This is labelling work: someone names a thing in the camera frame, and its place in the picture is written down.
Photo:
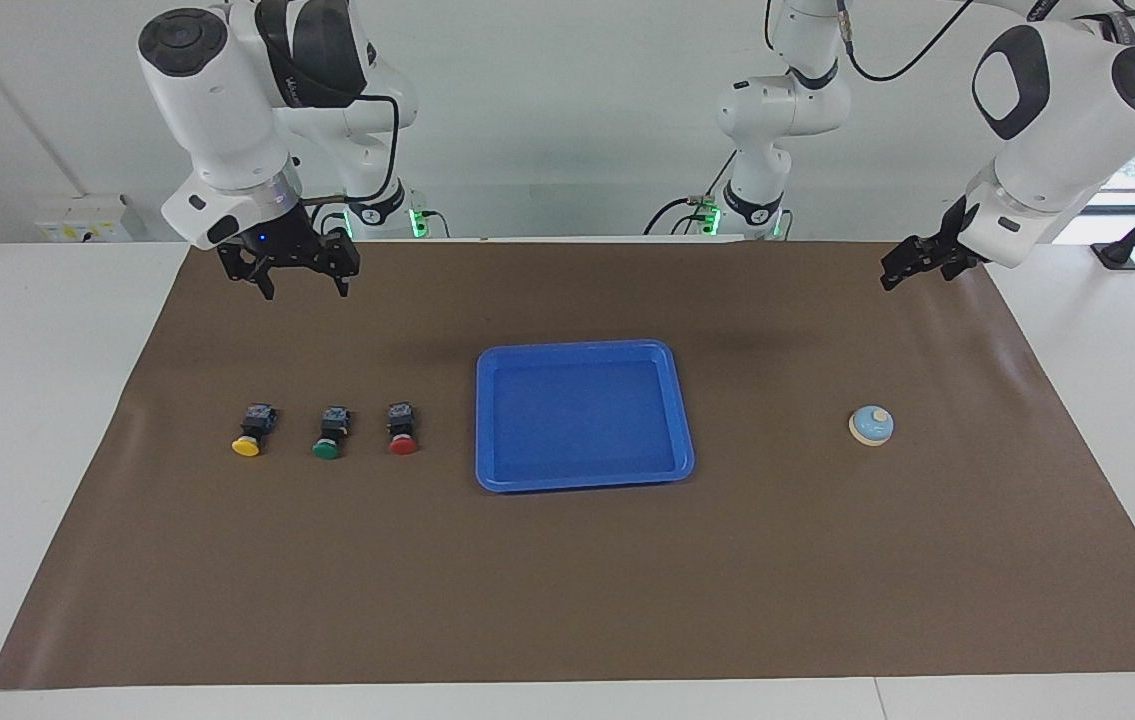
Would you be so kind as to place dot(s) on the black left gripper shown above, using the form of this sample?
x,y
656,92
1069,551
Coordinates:
x,y
957,240

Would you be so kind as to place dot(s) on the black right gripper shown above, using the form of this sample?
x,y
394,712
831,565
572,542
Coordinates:
x,y
292,250

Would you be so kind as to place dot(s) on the green mushroom push button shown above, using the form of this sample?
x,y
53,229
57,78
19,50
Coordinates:
x,y
329,437

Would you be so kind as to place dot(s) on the yellow mushroom push button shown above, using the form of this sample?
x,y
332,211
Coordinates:
x,y
250,433

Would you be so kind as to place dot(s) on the red mushroom push button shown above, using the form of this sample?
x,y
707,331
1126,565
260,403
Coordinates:
x,y
402,432

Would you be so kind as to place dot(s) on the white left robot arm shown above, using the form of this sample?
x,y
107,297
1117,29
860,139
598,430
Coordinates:
x,y
1057,130

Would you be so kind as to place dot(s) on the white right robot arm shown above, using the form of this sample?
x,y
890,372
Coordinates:
x,y
217,100

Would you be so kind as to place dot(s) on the light blue service bell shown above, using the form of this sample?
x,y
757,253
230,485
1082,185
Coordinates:
x,y
870,427

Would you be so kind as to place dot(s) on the blue plastic tray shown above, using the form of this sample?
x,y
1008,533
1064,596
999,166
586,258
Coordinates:
x,y
582,420

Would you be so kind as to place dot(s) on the brown table mat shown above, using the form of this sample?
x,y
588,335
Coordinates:
x,y
577,580

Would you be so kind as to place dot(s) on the white wall socket box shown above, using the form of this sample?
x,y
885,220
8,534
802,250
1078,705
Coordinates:
x,y
82,220

